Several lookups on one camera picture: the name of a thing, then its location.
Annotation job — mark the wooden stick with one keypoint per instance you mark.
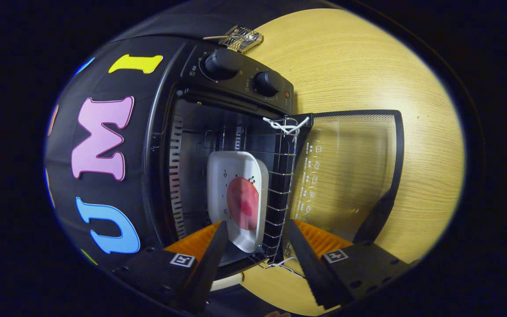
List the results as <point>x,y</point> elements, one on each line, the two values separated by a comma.
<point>214,37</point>

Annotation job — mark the white square plate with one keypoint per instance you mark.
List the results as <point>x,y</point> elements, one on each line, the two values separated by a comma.
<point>227,167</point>

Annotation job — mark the black backdrop cloth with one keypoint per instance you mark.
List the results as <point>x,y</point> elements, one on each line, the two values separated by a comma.
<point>145,119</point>

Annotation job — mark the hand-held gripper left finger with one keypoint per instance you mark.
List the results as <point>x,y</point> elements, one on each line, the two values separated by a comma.
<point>205,273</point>

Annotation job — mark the black toaster oven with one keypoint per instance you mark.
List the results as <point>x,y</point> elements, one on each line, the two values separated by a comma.
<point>240,94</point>

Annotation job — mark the pink round food slice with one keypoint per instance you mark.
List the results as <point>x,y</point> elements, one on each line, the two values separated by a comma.
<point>242,202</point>

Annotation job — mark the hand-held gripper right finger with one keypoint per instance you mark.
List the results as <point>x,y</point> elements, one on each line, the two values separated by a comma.
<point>308,268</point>

